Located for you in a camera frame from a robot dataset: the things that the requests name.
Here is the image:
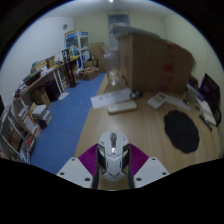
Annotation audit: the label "white and black computer mouse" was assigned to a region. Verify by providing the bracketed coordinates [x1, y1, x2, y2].
[97, 130, 131, 183]

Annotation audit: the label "white paper sheet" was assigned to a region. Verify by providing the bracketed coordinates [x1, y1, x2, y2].
[163, 94, 191, 111]
[90, 87, 133, 110]

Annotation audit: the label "blue and white display cabinet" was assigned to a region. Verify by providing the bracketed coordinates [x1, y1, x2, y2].
[64, 29, 91, 64]

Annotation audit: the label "black computer monitor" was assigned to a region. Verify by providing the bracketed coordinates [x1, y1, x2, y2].
[198, 73, 222, 111]

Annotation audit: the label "stacked brown cardboard boxes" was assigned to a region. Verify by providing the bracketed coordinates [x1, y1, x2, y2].
[89, 41, 107, 73]

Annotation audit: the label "cluttered book shelf unit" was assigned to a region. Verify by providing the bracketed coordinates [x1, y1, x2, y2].
[0, 103, 53, 164]

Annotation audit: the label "white flat rectangular block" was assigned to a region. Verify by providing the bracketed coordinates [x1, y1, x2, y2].
[106, 100, 138, 115]

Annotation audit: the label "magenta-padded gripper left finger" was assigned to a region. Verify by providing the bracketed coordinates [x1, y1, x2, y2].
[56, 143, 101, 190]

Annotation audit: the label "large brown cardboard box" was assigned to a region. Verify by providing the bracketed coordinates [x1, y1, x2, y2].
[117, 31, 196, 94]

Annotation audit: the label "clear plastic container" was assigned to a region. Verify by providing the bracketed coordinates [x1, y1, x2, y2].
[103, 49, 125, 87]

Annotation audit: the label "white open notebook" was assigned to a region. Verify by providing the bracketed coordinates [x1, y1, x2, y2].
[196, 98, 218, 127]

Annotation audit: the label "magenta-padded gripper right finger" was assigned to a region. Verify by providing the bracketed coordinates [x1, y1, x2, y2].
[127, 143, 170, 190]

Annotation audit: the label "low cardboard box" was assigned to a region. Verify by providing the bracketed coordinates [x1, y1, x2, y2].
[79, 66, 100, 81]

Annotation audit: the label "wooden side desk with clutter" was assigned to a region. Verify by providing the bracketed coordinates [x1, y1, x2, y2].
[13, 54, 81, 108]

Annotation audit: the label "wall window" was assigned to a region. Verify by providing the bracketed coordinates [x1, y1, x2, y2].
[107, 13, 131, 38]

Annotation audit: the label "black marker pen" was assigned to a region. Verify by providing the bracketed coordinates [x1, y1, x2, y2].
[198, 114, 213, 132]

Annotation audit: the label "black scalloped mouse pad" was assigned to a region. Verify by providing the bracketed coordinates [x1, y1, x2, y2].
[163, 109, 201, 154]

